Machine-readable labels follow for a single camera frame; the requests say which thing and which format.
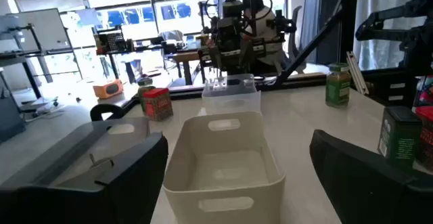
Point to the green-lidded spice jar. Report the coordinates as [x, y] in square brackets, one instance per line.
[145, 82]
[337, 87]

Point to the white plastic bin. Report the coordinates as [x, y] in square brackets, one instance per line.
[223, 170]

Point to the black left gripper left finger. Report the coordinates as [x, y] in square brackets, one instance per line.
[135, 183]

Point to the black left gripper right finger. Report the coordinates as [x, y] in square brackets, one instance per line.
[365, 190]

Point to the clear plastic bin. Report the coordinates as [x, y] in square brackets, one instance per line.
[231, 97]

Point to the black drawer unit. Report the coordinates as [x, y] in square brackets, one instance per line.
[389, 92]

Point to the whiteboard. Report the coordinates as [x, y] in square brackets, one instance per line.
[37, 31]

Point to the grey office chair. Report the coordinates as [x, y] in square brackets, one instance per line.
[295, 38]

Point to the person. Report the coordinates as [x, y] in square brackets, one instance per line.
[265, 27]

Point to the white curtain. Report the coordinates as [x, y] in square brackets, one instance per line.
[389, 14]

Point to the dark green spice tin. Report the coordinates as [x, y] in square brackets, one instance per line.
[399, 136]

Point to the silver aluminium extrusion bar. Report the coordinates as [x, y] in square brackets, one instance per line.
[357, 73]

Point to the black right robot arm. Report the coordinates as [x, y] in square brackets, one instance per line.
[230, 31]

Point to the wooden desk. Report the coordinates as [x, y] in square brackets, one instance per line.
[186, 58]

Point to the blue-grey curtain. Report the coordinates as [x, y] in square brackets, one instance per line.
[311, 14]

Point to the black equipment rack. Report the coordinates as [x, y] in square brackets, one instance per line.
[113, 43]

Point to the orange box speaker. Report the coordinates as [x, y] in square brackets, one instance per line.
[108, 89]

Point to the black chair back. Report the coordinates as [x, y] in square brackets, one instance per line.
[107, 110]

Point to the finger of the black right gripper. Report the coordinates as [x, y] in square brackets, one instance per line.
[247, 56]
[216, 58]

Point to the red-lidded paprika tin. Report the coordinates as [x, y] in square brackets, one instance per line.
[427, 132]
[157, 104]

